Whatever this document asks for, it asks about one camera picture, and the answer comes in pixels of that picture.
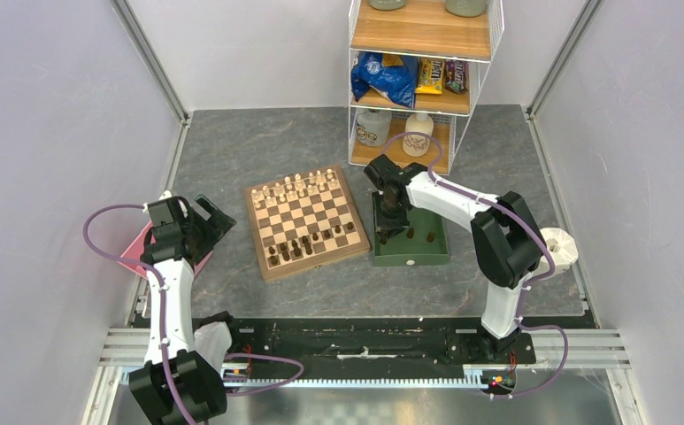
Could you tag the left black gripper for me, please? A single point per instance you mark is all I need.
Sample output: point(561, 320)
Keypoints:
point(215, 227)

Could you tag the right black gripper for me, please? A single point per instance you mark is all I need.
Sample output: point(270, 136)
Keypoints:
point(383, 223)

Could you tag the wooden chess board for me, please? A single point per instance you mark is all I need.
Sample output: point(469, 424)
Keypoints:
point(284, 210)

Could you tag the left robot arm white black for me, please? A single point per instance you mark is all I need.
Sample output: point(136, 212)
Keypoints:
point(176, 384)

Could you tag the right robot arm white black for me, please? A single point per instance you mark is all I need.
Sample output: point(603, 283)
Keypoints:
point(507, 241)

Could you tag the pink box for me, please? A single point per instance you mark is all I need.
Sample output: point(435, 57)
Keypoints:
point(135, 250)

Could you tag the green tray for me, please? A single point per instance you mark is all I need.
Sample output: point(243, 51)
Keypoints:
point(422, 242)

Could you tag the cream patterned bottle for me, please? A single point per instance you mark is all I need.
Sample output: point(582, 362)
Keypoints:
point(418, 128)

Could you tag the clear patterned jug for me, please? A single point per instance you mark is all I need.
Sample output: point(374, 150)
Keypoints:
point(373, 126)

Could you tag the blue snack bag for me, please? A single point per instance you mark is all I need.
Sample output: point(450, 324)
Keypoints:
point(392, 76)

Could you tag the yellow candy bag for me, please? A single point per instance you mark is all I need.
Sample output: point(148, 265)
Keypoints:
point(430, 77)

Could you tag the brown candy bag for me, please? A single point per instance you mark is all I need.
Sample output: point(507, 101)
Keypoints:
point(456, 76)

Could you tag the white paper roll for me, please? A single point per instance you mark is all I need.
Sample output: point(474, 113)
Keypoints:
point(562, 249)

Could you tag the green glass jar left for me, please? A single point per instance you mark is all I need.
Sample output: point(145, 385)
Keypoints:
point(387, 5)

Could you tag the green glass jar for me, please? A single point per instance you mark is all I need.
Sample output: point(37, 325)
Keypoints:
point(466, 8)
point(387, 5)

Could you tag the green glass jar right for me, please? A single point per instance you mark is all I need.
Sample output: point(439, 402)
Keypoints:
point(466, 8)

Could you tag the wire shelf with wood boards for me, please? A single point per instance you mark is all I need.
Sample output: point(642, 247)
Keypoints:
point(423, 29)

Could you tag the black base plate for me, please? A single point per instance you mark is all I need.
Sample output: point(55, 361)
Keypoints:
point(451, 340)

